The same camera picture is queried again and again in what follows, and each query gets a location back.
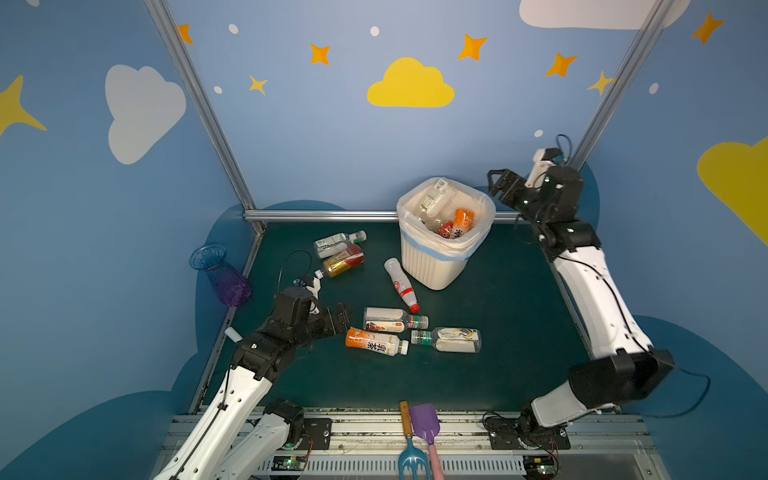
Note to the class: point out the green circuit board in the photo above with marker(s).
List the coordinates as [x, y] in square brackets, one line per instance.
[287, 464]
[540, 467]

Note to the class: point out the white bottle red label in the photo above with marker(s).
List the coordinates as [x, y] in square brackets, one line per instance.
[402, 284]

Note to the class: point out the clear bottle white orange label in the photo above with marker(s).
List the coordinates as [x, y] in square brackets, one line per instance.
[389, 320]

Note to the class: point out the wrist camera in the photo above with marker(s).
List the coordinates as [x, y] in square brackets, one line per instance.
[543, 160]
[306, 288]

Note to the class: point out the right green circuit board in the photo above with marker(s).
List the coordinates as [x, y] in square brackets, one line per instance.
[540, 467]

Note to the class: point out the white ribbed trash bin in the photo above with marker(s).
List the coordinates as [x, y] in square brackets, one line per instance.
[433, 273]

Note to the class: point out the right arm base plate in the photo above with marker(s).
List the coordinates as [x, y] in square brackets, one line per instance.
[507, 433]

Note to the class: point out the clear square bottle green cap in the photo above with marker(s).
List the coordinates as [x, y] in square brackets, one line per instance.
[449, 339]

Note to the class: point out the aluminium frame back rail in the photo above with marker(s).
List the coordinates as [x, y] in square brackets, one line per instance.
[266, 215]

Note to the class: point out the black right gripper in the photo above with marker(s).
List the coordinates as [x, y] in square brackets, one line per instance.
[513, 188]

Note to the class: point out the purple plastic vase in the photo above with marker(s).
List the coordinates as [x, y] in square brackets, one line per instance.
[232, 288]

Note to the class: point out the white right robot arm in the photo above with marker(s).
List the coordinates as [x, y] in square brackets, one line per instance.
[625, 366]

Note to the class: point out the white bin liner bag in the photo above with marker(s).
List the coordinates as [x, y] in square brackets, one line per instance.
[457, 196]

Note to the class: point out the blue toy garden fork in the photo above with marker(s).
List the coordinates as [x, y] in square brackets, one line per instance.
[411, 460]

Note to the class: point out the left green circuit board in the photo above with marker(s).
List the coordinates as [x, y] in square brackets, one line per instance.
[287, 464]

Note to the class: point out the purple toy shovel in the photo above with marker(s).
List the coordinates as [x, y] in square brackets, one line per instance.
[426, 425]

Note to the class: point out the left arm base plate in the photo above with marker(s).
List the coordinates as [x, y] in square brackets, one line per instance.
[316, 432]

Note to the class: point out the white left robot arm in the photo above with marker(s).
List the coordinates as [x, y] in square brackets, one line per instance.
[257, 362]

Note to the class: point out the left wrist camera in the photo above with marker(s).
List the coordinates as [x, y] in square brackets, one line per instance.
[306, 288]

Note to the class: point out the aluminium frame left post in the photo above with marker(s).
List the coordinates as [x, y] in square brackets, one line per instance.
[165, 23]

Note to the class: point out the aluminium frame post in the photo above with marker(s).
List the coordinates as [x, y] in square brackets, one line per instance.
[165, 23]
[647, 20]

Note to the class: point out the light blue toy trowel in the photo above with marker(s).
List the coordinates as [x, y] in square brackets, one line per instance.
[233, 335]

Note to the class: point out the orange white tea bottle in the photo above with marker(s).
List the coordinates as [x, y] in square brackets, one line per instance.
[462, 223]

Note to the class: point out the aluminium frame right post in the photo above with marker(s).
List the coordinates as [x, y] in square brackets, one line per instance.
[647, 20]

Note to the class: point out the gold red label tea bottle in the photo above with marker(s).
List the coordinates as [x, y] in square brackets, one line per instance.
[341, 262]

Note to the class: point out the clear bottle green white label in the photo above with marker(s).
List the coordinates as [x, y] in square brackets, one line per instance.
[334, 244]

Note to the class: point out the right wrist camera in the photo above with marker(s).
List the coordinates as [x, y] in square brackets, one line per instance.
[543, 160]

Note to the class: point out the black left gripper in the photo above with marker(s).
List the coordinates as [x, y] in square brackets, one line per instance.
[330, 318]

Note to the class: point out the clear bottle red green label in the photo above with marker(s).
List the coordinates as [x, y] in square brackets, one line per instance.
[446, 230]

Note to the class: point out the orange label juice bottle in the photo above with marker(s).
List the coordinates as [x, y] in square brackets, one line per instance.
[382, 343]

